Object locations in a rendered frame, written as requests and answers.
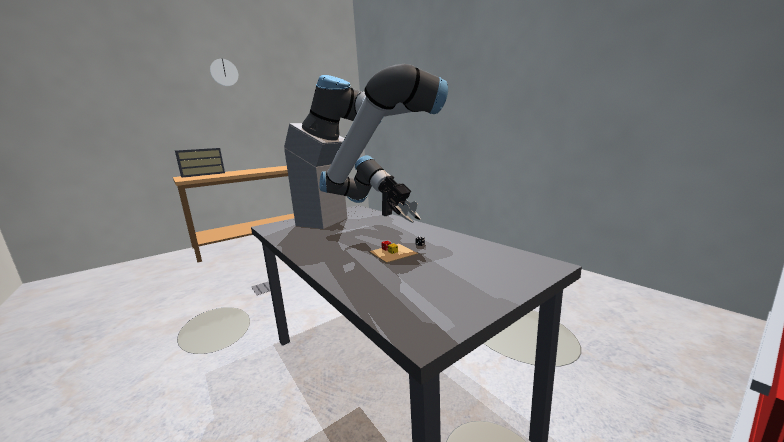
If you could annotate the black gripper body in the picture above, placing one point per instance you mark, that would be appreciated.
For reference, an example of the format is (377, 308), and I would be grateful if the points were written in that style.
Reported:
(397, 193)

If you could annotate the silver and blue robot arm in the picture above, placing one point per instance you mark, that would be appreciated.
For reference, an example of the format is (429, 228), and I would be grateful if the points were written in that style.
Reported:
(397, 89)

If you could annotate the tan mat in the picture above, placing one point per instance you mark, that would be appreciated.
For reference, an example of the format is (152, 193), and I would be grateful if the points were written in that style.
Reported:
(403, 252)

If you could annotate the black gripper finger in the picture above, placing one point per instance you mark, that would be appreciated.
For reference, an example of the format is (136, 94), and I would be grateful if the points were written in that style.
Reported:
(412, 209)
(401, 210)

